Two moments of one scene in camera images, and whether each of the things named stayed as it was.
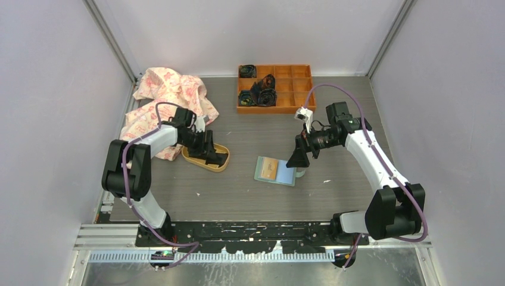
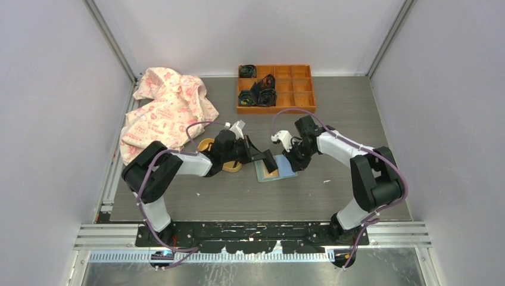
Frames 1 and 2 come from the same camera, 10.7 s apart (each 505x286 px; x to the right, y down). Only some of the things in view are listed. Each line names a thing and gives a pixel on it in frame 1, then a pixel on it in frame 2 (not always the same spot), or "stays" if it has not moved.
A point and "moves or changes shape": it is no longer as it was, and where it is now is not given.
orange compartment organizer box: [293, 86] stays
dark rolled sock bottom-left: [245, 98] stays
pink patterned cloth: [160, 93] stays
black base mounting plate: [245, 237] stays
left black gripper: [211, 152] -> [251, 152]
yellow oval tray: [219, 148] moves or changes shape
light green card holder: [274, 170] moves or changes shape
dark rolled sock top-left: [248, 71] stays
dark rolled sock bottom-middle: [267, 98] stays
